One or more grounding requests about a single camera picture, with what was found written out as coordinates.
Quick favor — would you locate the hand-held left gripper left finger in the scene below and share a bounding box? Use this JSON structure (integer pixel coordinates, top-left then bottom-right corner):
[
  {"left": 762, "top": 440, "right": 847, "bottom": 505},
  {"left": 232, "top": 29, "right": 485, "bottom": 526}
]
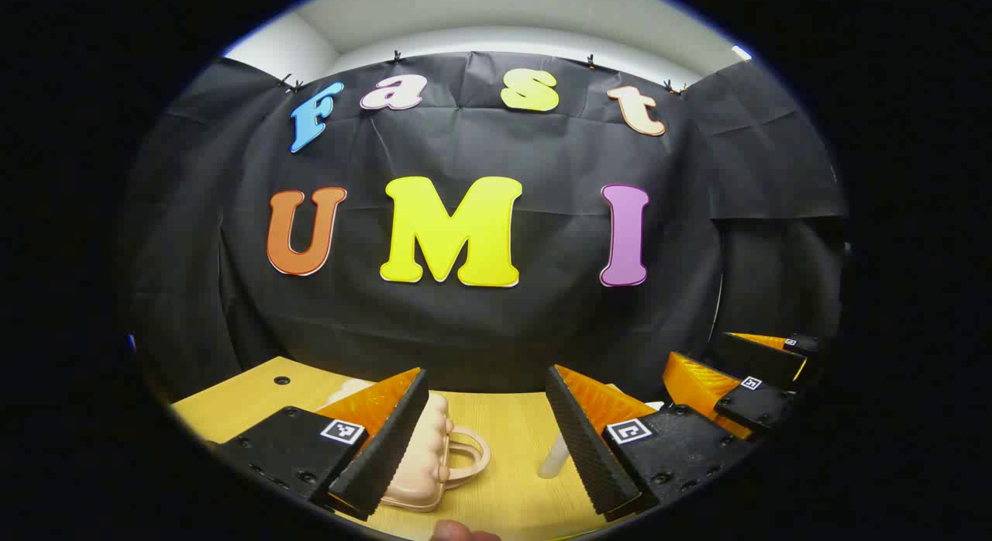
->
[{"left": 219, "top": 367, "right": 431, "bottom": 521}]

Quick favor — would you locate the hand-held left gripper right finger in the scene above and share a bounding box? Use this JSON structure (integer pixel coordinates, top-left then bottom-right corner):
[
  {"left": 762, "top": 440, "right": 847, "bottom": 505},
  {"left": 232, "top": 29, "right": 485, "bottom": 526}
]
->
[{"left": 544, "top": 364, "right": 759, "bottom": 524}]

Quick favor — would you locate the pink suitcase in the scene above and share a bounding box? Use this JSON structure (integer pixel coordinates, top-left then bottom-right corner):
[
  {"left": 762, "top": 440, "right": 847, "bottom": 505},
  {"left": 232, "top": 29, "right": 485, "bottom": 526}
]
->
[{"left": 316, "top": 378, "right": 493, "bottom": 515}]

